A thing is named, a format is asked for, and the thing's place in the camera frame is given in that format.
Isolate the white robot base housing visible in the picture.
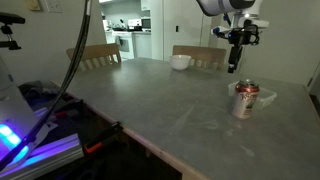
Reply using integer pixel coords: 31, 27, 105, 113
0, 54, 39, 164

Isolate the white kitchen base cabinet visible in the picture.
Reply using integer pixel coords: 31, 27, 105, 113
132, 32, 153, 60

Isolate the thick black hanging cable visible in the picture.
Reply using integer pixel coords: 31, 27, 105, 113
0, 0, 94, 173

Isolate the microwave oven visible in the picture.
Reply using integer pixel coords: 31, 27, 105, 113
140, 17, 152, 31

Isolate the wooden chair with slatted back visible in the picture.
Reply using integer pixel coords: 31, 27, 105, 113
65, 43, 123, 72
172, 45, 228, 71

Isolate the round wall thermostat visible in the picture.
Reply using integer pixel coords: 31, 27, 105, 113
25, 0, 43, 12

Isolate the white ceramic bowl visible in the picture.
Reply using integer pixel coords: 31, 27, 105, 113
169, 54, 192, 71

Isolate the aluminium frame rail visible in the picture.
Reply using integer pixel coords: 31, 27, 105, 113
0, 133, 84, 180

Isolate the white wall switch plate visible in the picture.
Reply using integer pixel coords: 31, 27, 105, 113
43, 0, 63, 14

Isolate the black camera on stand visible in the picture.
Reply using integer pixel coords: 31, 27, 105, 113
0, 12, 26, 51

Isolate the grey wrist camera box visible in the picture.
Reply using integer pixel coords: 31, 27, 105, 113
210, 25, 234, 38

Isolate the red and white soda can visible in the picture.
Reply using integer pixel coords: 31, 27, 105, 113
230, 79, 261, 120

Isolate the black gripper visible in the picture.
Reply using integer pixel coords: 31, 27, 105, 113
227, 28, 260, 73

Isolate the black clamp with orange handle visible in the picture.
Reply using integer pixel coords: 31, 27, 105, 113
83, 121, 124, 155
53, 99, 85, 122

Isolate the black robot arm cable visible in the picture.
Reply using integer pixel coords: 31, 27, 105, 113
246, 19, 262, 46

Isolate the white kitchen stove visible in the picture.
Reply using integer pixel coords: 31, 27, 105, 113
111, 30, 135, 62

